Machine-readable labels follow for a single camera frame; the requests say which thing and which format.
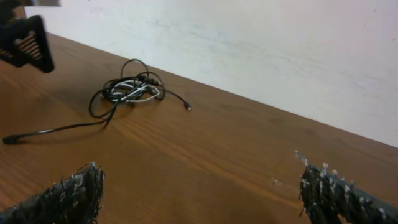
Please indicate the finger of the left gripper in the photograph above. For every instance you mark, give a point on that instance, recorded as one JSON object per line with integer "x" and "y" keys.
{"x": 24, "y": 41}

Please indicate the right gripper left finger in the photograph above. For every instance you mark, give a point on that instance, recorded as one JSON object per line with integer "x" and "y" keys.
{"x": 76, "y": 199}

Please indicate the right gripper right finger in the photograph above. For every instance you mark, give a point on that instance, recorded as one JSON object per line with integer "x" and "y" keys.
{"x": 328, "y": 198}

